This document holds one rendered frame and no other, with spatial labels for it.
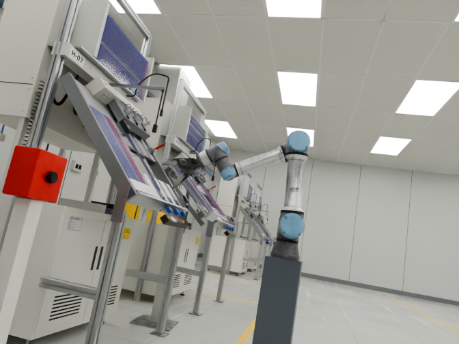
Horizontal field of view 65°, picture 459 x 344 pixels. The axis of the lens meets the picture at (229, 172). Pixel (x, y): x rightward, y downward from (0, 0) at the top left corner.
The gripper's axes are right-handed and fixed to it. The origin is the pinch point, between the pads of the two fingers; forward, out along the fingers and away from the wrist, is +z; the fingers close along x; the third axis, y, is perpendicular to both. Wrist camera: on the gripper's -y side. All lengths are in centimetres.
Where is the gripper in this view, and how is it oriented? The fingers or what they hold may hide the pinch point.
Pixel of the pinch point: (166, 176)
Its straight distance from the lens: 192.8
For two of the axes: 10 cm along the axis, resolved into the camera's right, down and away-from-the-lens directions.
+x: -4.2, -8.7, 2.7
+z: -8.9, 4.5, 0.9
